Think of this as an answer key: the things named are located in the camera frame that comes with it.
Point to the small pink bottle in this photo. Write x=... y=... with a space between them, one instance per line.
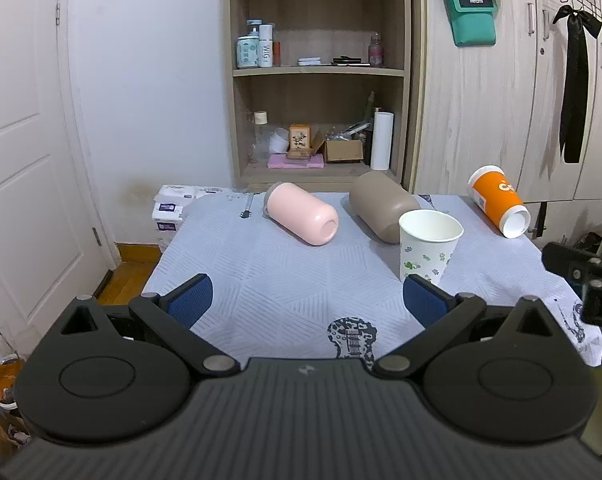
x=375 y=50

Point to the pink flat box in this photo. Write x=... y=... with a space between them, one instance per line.
x=282 y=161

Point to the white door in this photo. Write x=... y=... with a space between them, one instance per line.
x=52 y=243

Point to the white patterned tablecloth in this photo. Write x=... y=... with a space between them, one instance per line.
x=274 y=295

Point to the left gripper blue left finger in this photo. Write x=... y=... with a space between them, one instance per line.
x=169 y=319

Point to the white paper towel roll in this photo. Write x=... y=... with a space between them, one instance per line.
x=381 y=140

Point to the teal Redmi pouch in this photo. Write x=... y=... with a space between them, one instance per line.
x=472 y=22

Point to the orange paper cup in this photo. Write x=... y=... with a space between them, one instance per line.
x=490 y=189

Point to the wooden open shelf unit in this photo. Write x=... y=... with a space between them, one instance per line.
x=323 y=80

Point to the orange printed small box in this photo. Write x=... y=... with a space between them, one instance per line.
x=300 y=142

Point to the clear bottle beige cap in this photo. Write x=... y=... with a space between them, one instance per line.
x=260 y=150

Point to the small cardboard box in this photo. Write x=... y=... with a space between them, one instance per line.
x=343 y=151

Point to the white lotion bottle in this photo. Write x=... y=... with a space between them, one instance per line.
x=265 y=45

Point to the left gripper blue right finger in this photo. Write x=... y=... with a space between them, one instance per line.
x=446 y=322

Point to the taupe tumbler cup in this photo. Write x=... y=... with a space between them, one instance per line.
x=380 y=202

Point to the tissue pack stack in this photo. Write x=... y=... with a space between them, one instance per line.
x=173 y=204

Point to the white leaf-print paper cup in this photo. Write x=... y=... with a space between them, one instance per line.
x=428 y=239

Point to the teal white canister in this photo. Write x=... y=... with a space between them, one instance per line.
x=247 y=45

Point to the light wood wardrobe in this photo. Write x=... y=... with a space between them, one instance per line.
x=500 y=105

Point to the pink tumbler cup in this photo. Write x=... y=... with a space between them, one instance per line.
x=314 y=221

